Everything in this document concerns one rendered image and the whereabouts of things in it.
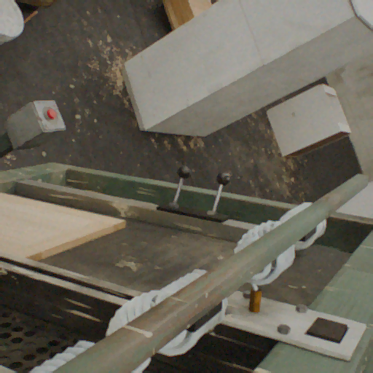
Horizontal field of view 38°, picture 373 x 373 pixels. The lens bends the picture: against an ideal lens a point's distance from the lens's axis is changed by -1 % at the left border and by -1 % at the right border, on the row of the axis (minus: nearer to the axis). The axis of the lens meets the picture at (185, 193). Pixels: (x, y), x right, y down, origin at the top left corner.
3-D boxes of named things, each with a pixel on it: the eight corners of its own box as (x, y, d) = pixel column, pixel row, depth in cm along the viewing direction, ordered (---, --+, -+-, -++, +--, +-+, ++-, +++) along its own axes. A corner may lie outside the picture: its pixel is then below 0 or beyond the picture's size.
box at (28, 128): (24, 120, 208) (55, 99, 199) (36, 148, 208) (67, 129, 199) (0, 122, 198) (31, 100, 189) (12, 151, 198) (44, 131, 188)
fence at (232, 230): (27, 191, 179) (27, 178, 178) (309, 250, 135) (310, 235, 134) (15, 193, 175) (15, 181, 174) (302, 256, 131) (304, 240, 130)
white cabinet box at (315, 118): (280, 114, 676) (334, 88, 639) (296, 157, 666) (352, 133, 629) (265, 111, 638) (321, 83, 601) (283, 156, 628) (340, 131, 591)
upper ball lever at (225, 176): (207, 219, 146) (221, 173, 149) (220, 222, 144) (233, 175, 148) (202, 215, 143) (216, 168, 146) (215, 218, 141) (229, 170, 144)
